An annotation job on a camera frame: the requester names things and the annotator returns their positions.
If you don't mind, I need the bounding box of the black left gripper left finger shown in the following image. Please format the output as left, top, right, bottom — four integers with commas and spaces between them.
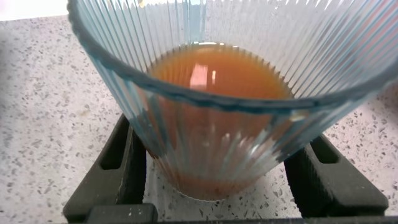
63, 113, 147, 223

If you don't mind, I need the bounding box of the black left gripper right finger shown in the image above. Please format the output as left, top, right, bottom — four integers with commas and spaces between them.
283, 133, 389, 218

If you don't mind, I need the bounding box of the ribbed clear blue cup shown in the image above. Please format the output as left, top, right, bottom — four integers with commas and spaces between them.
67, 0, 398, 202

